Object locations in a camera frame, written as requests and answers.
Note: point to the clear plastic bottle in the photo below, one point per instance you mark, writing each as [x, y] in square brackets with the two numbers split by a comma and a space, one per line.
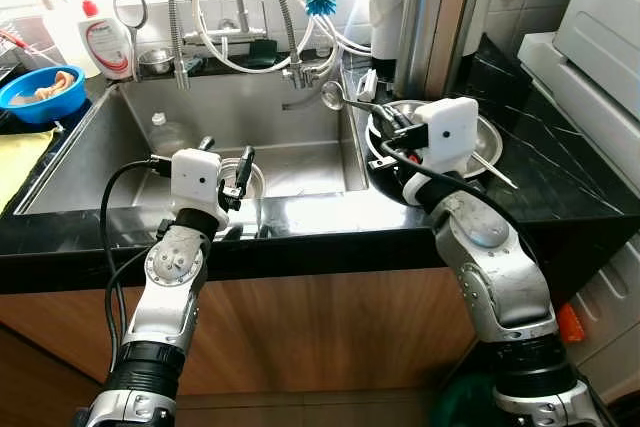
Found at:
[168, 135]

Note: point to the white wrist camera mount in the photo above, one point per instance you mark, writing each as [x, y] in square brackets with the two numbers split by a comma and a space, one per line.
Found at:
[447, 135]
[195, 179]

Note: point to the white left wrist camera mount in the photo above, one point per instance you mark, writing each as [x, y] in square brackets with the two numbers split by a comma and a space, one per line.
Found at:
[195, 179]

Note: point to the brown wooden cabinet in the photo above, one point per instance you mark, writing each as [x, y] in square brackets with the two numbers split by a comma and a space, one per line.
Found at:
[320, 317]

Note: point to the small white clip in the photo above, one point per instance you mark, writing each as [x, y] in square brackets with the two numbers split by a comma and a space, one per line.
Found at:
[368, 84]

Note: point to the beige cloth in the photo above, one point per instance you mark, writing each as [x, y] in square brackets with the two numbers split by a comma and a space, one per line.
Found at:
[55, 85]

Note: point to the orange plastic object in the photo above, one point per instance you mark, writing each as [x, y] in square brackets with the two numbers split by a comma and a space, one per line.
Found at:
[569, 323]

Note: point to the small steel cup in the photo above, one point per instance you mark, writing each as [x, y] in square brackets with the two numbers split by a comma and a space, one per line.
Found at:
[156, 61]

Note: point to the dark green object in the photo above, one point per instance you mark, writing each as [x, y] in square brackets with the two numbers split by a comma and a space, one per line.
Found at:
[455, 407]

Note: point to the white washing machine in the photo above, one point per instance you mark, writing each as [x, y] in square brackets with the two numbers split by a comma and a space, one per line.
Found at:
[600, 27]

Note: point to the yellow cloth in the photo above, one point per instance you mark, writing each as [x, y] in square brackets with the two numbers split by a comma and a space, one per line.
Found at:
[15, 162]

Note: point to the stainless steel ladle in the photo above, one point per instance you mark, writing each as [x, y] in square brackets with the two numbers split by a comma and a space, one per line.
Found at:
[335, 95]

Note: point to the thin metal rod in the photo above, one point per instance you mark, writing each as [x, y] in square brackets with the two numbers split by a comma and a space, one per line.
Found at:
[498, 175]

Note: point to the small deep steel bowl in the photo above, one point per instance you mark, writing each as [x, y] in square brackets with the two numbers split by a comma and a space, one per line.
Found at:
[255, 187]

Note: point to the stainless steel knife holder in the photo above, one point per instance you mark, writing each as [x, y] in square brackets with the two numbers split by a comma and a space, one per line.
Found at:
[440, 22]

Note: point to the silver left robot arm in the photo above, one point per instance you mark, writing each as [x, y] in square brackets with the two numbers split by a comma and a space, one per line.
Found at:
[170, 277]

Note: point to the wide stainless steel bowl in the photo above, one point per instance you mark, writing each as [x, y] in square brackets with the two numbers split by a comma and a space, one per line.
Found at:
[487, 142]

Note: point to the small hanging metal strainer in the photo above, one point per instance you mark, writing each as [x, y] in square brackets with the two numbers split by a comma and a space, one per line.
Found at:
[130, 7]

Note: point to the blue plastic bowl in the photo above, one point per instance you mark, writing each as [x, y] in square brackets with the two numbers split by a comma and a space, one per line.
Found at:
[30, 109]

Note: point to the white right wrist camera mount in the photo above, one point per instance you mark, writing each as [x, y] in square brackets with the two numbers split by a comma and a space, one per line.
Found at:
[447, 135]

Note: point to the white soap bottle red pump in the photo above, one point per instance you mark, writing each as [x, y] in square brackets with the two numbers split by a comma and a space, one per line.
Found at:
[105, 47]

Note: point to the stainless steel sink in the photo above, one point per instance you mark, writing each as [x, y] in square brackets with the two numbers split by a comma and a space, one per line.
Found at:
[300, 137]

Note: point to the dark green sponge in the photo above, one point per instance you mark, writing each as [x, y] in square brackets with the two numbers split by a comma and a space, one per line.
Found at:
[263, 51]

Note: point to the white spray bottle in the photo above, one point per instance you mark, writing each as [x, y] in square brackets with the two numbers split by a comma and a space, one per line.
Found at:
[60, 27]

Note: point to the grey gooseneck faucet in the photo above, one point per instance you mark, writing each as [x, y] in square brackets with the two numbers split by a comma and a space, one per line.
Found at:
[290, 22]

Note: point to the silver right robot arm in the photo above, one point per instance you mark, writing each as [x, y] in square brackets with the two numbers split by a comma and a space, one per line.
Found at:
[490, 267]

